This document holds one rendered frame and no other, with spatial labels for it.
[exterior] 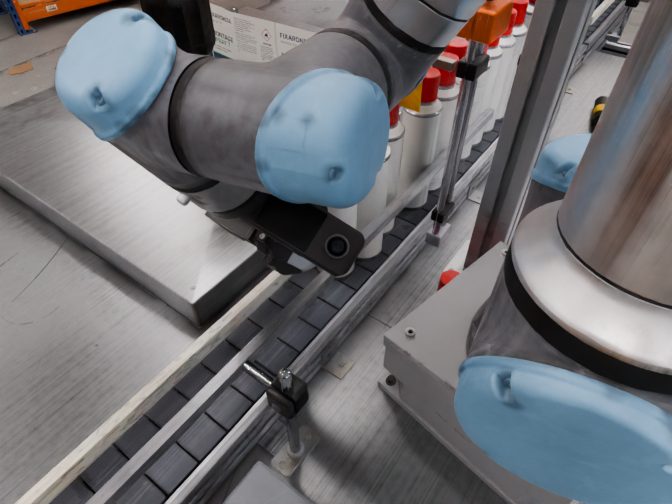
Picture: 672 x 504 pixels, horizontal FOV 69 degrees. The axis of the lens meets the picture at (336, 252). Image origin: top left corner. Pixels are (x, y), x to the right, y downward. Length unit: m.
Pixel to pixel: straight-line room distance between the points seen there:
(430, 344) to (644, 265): 0.33
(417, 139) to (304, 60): 0.39
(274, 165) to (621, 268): 0.17
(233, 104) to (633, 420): 0.24
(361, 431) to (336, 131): 0.40
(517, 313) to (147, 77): 0.23
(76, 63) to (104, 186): 0.54
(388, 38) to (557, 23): 0.24
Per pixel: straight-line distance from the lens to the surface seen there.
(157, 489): 0.53
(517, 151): 0.61
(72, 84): 0.33
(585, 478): 0.30
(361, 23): 0.36
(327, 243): 0.43
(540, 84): 0.57
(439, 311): 0.55
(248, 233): 0.47
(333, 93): 0.26
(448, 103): 0.70
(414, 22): 0.34
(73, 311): 0.76
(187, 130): 0.30
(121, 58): 0.31
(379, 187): 0.58
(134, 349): 0.68
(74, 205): 0.84
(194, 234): 0.72
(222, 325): 0.56
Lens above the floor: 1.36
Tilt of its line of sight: 46 degrees down
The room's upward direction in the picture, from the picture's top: straight up
